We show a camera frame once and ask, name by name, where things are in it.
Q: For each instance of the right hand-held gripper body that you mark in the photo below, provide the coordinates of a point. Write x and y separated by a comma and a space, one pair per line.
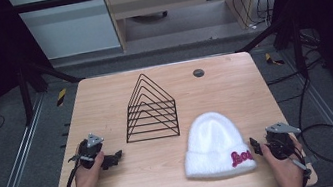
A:
280, 143

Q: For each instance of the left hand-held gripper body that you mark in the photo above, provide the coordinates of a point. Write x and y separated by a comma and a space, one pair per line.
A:
90, 151

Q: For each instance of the white knit beanie hat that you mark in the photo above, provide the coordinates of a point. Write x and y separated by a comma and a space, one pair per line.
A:
213, 143

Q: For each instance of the person's right hand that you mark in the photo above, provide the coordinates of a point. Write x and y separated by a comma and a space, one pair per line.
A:
286, 170

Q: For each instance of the person's left hand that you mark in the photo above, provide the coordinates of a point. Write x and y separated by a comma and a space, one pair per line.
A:
87, 183

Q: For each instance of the yellow black striped tape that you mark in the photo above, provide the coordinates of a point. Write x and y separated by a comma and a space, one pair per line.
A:
273, 59
61, 97

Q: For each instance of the black metal stand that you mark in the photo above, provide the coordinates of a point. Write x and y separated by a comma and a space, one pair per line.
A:
298, 49
25, 95

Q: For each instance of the grey round table grommet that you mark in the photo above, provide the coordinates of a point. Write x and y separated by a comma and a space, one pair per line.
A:
198, 73

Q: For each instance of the white cabinet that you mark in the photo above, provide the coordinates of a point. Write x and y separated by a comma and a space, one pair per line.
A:
70, 31

